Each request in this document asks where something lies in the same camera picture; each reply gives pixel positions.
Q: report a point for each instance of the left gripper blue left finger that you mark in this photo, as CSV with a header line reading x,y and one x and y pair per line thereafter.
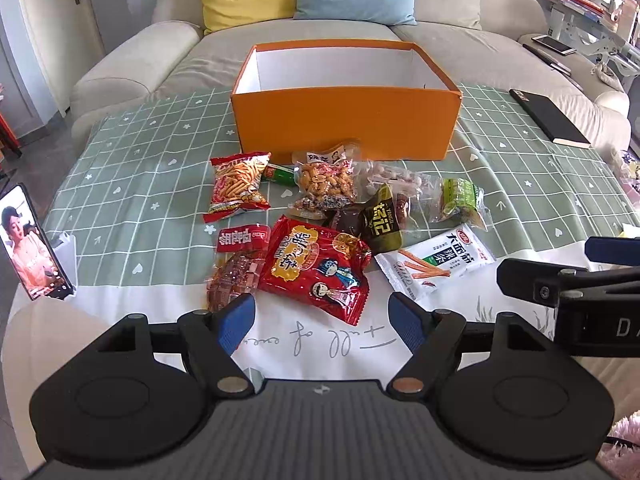
x,y
209,340

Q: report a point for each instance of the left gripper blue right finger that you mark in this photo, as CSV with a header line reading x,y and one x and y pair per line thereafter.
x,y
433,338

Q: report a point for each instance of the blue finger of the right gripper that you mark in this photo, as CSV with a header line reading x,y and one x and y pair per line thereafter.
x,y
613,250
548,284

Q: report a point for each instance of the white spicy strips bag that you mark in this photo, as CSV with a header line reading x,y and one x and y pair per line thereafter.
x,y
432,265

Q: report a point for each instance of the red braised meat pack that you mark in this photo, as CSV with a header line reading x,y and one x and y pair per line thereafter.
x,y
241,253

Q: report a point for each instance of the dark green yellow snack pack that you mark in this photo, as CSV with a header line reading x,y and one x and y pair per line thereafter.
x,y
380,229

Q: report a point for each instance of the green pickled vegetable pack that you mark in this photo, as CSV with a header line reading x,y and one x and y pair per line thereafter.
x,y
461,199

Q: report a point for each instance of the large red snack bag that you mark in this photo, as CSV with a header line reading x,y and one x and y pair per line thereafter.
x,y
317,266

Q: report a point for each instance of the clear quail egg pack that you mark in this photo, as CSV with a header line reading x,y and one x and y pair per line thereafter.
x,y
369,176

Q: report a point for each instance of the dark red dates pack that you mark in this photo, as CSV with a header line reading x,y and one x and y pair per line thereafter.
x,y
347,219

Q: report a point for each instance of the Mimi fries snack bag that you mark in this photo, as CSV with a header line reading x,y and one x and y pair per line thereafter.
x,y
236,185

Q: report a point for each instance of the green sausage stick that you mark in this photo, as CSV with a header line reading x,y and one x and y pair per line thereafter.
x,y
283,175

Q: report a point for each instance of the peanut snack bag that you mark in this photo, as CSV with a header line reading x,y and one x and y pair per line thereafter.
x,y
325,181

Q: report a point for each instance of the black notebook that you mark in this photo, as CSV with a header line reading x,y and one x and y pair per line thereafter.
x,y
552,121

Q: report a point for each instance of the black remote on sofa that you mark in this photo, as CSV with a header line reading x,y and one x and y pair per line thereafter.
x,y
549,60

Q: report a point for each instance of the smartphone on stand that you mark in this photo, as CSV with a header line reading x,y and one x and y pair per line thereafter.
x,y
31,254

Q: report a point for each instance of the white tablet on sofa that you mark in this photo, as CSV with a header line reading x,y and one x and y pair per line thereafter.
x,y
553,45

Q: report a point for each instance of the orange cardboard box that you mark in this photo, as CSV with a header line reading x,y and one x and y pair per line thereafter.
x,y
389,97

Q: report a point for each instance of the white desk shelf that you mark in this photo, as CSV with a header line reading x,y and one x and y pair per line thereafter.
x,y
605,30

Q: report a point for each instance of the beige sofa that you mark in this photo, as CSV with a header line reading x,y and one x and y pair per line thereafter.
x,y
175,56

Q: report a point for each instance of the white door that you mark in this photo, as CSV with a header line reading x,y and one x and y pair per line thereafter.
x,y
66,42

